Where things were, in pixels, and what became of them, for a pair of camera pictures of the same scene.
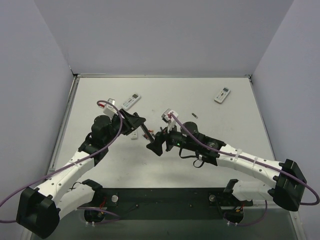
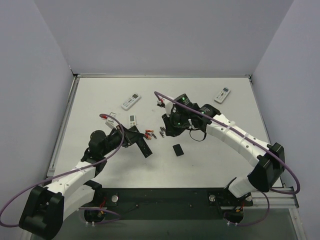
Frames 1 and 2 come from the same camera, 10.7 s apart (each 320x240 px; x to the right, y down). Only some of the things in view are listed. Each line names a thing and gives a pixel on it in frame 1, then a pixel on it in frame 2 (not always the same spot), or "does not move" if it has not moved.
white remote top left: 131,101 does not move
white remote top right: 222,95 does not move
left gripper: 130,120 → 135,136
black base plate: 162,203 does not move
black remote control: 147,135 → 144,147
